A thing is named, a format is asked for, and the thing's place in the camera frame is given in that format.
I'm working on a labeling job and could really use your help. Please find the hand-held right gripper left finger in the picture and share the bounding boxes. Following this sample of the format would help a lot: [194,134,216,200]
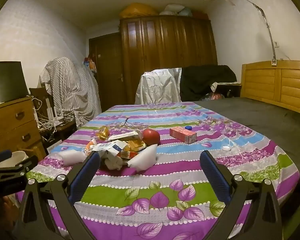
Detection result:
[15,151,100,240]

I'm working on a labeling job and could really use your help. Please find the red apple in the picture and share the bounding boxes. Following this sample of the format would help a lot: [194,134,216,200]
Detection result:
[142,129,161,145]

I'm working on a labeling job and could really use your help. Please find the grey striped cloth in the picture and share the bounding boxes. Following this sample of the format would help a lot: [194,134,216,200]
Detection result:
[39,57,102,128]

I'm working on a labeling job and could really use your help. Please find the black cloth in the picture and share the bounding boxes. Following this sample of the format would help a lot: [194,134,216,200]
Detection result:
[179,65,242,101]

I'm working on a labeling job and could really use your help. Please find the wooden chair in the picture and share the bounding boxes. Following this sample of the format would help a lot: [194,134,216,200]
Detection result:
[29,86,77,140]

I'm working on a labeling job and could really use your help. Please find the white plastic bucket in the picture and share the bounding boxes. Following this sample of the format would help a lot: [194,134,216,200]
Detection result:
[1,151,29,168]

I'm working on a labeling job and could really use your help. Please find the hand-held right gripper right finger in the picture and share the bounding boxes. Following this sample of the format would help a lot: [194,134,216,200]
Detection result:
[199,151,283,240]

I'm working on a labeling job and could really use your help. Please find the yellow snack packet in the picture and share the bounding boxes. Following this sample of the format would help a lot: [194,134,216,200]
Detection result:
[126,139,147,153]

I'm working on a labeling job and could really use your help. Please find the small orange box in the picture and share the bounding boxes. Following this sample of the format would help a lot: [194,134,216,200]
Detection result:
[120,150,138,159]

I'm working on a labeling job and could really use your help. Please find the brown wooden wardrobe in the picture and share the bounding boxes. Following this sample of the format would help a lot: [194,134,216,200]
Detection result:
[119,15,218,105]

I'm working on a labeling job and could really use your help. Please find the wooden headboard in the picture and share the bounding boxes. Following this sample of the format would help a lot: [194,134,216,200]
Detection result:
[241,60,300,118]

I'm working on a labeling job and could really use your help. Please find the dark grey blanket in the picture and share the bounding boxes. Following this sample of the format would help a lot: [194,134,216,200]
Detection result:
[192,97,300,205]

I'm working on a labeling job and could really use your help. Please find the dry twig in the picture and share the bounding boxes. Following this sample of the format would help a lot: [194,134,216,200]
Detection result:
[120,116,138,128]

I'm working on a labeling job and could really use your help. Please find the black television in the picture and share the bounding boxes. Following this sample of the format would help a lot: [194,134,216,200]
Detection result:
[0,61,28,106]

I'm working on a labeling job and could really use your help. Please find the crumpled white tissue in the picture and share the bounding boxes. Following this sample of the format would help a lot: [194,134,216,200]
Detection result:
[104,152,123,170]

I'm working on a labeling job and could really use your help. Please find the white router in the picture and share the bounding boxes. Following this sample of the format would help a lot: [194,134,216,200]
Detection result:
[44,99,65,126]

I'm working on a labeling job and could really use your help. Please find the brown wooden door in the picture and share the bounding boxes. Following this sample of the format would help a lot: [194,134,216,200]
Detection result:
[89,32,127,105]

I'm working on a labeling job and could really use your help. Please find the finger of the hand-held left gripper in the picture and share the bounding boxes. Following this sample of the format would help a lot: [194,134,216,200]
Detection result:
[0,150,13,168]
[0,155,38,180]

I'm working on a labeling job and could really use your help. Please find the hanging plastic bags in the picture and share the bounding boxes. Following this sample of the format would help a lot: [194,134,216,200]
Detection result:
[84,56,97,73]

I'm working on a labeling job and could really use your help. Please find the wooden dresser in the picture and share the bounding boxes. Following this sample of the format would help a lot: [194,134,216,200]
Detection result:
[0,96,47,160]

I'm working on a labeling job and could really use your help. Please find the orange and white wrapper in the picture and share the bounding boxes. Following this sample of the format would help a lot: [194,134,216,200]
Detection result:
[86,140,98,153]

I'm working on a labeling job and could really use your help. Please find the long white box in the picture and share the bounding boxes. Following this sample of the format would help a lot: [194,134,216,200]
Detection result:
[109,131,142,142]

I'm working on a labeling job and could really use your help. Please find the floral striped bedsheet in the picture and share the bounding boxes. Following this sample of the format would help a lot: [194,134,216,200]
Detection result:
[16,102,300,240]

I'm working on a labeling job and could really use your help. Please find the orange bag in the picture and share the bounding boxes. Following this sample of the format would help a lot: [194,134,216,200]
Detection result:
[119,2,159,18]

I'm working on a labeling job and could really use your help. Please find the red floral bag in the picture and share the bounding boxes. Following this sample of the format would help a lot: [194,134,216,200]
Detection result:
[206,92,224,100]

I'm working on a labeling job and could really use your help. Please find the white cables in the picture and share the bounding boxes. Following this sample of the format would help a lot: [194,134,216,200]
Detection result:
[31,96,75,143]

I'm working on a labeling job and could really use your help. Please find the white printed paper bag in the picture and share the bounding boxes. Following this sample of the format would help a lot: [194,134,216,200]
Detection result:
[90,140,127,155]

